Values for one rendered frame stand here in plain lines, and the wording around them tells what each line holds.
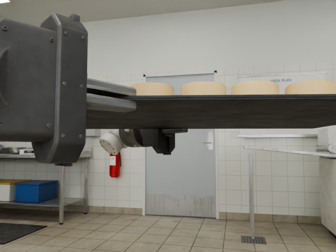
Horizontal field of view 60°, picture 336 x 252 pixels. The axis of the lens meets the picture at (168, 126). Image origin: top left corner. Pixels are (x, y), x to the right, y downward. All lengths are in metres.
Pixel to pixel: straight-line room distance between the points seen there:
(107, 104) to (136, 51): 4.37
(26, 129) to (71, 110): 0.03
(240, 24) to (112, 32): 1.96
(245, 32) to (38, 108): 4.28
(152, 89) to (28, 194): 4.22
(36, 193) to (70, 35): 4.20
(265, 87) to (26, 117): 0.22
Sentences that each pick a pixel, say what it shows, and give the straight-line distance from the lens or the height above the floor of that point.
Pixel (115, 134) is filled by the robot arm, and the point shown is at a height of 0.99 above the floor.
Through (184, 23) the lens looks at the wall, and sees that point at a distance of 4.59.
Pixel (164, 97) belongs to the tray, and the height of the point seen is 1.00.
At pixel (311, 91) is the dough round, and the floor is 1.01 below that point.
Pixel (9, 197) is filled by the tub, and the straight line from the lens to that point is 4.69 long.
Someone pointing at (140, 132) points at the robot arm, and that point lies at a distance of 0.73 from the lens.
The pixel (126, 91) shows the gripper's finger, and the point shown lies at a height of 1.01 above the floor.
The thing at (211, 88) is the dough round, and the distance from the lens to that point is 0.30.
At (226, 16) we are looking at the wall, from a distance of 4.55.
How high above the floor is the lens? 0.95
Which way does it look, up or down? 5 degrees up
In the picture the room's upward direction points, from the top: straight up
